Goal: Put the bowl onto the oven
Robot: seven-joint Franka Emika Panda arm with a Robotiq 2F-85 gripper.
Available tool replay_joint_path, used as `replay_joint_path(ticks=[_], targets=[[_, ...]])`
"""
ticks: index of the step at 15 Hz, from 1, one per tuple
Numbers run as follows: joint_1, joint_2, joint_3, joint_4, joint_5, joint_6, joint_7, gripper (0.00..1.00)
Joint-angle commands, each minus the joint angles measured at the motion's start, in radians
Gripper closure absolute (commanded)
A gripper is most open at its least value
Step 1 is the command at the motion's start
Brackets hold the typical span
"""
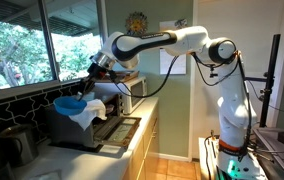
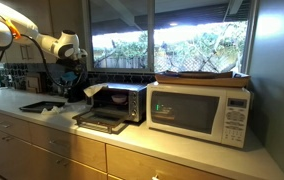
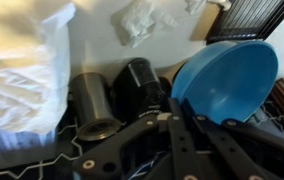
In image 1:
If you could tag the black camera stand pole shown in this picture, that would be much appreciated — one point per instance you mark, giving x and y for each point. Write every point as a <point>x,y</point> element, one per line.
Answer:
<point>265,100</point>

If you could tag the sun-shaped wall decoration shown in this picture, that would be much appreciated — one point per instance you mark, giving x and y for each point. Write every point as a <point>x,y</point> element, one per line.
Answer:
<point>136,23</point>

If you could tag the blue plastic bowl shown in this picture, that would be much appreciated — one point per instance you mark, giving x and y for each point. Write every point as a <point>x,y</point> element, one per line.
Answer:
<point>69,106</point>

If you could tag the grey equipment cart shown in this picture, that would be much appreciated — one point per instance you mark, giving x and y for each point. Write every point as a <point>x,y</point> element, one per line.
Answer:
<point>278,156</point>

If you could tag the white microwave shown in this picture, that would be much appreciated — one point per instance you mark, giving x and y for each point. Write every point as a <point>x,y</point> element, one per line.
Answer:
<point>133,91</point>

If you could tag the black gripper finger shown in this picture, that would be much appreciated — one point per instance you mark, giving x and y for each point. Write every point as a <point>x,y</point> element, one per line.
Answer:
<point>82,89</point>
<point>89,86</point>

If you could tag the metal kettle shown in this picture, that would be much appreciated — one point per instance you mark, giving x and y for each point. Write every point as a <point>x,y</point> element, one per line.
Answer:
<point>20,146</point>

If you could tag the grey toaster oven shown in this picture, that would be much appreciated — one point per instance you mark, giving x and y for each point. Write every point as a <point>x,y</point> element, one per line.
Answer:
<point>60,130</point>

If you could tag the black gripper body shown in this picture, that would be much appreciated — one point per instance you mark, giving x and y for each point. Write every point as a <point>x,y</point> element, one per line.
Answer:
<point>97,71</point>

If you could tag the wooden tray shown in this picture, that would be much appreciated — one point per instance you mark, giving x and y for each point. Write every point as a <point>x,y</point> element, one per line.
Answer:
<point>128,76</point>

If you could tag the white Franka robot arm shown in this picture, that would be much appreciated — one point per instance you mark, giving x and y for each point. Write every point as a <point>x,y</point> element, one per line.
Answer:
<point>235,110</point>

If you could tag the grey window frame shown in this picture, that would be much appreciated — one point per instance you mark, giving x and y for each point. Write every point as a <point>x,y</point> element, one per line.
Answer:
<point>48,40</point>

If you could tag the white cloth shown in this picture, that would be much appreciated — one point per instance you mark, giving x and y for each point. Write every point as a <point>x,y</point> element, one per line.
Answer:
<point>90,115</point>

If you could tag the landscape wall calendar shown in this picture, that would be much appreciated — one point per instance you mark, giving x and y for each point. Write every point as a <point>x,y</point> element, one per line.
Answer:
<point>172,63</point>

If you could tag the glass toaster oven door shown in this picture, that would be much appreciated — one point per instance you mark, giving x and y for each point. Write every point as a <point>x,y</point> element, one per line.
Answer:
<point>120,130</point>

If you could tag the wooden kitchen cabinet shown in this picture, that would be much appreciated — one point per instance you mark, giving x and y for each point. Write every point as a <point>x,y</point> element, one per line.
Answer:
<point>148,146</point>

